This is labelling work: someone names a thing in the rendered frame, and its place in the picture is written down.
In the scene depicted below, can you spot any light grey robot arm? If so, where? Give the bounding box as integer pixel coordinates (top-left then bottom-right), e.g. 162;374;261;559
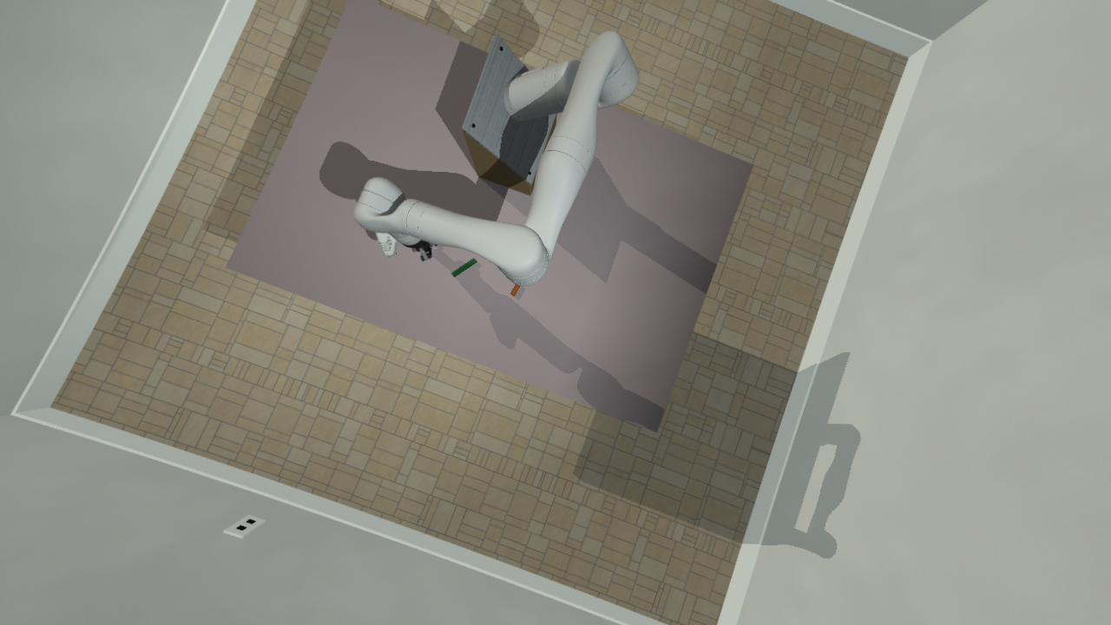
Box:
353;30;639;286

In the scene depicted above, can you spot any green rod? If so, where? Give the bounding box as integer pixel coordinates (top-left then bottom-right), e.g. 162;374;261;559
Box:
452;259;477;278

